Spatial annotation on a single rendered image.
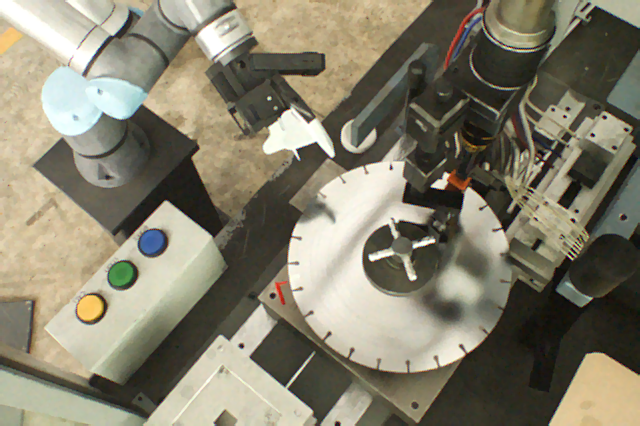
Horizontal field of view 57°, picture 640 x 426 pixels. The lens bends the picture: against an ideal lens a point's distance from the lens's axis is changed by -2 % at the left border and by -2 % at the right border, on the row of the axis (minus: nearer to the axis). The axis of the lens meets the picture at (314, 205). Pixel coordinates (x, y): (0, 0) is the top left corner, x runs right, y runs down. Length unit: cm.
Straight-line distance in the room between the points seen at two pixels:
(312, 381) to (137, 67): 58
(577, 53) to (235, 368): 98
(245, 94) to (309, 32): 153
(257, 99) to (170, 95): 145
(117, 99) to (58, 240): 130
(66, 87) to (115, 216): 27
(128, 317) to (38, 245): 122
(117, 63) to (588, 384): 90
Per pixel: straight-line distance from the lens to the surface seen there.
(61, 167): 133
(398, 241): 85
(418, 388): 96
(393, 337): 87
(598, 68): 143
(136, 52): 92
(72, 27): 91
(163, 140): 128
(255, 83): 88
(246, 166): 207
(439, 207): 86
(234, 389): 92
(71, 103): 110
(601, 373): 114
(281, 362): 106
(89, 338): 100
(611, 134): 116
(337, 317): 87
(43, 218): 221
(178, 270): 98
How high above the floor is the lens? 179
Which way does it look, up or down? 65 degrees down
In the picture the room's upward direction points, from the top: 6 degrees counter-clockwise
